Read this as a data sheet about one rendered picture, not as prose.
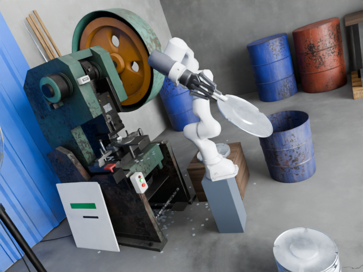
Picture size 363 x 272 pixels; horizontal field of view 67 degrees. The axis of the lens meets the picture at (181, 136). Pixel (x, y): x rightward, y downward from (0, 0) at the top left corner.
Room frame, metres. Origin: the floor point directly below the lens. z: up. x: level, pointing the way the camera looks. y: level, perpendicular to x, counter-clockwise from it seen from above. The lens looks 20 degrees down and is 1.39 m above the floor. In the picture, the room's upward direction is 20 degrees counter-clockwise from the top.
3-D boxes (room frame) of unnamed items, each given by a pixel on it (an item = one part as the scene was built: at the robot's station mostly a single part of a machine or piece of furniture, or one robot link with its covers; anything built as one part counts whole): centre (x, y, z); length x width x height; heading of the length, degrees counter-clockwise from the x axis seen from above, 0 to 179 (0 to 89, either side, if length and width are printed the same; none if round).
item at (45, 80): (2.09, 0.51, 1.33); 0.67 x 0.18 x 0.18; 144
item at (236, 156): (2.14, -0.21, 0.18); 0.40 x 0.38 x 0.35; 61
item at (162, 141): (2.39, 0.47, 0.45); 0.92 x 0.12 x 0.90; 54
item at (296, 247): (1.02, -0.37, 0.25); 0.29 x 0.29 x 0.01
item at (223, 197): (1.65, -0.13, 0.23); 0.18 x 0.18 x 0.45; 64
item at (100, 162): (1.95, 0.61, 0.76); 0.17 x 0.06 x 0.10; 144
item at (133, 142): (1.99, 0.37, 0.72); 0.25 x 0.14 x 0.14; 54
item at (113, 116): (2.07, 0.48, 1.04); 0.17 x 0.15 x 0.30; 54
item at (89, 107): (2.18, 0.63, 0.83); 0.79 x 0.43 x 1.34; 54
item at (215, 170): (1.63, -0.17, 0.52); 0.22 x 0.19 x 0.14; 64
